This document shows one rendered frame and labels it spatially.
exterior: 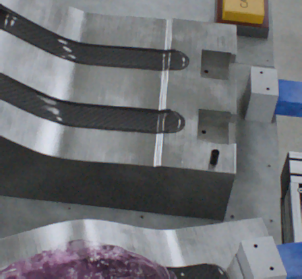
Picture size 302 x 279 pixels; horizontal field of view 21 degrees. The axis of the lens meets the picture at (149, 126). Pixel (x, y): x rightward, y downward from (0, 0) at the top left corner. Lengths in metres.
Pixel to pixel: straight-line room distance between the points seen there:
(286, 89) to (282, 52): 1.36
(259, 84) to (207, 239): 0.26
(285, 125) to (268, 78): 1.16
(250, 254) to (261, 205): 0.16
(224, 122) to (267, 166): 0.10
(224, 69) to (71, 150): 0.26
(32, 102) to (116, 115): 0.10
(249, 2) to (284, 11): 1.37
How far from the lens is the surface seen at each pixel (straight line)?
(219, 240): 0.93
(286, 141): 2.23
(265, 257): 0.89
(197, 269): 0.91
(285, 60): 2.45
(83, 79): 1.03
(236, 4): 1.25
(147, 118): 0.99
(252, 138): 1.11
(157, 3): 1.29
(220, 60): 1.10
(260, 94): 1.09
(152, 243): 0.90
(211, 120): 1.02
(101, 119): 0.99
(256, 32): 1.25
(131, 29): 1.10
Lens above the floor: 1.60
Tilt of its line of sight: 47 degrees down
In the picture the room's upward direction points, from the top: 7 degrees clockwise
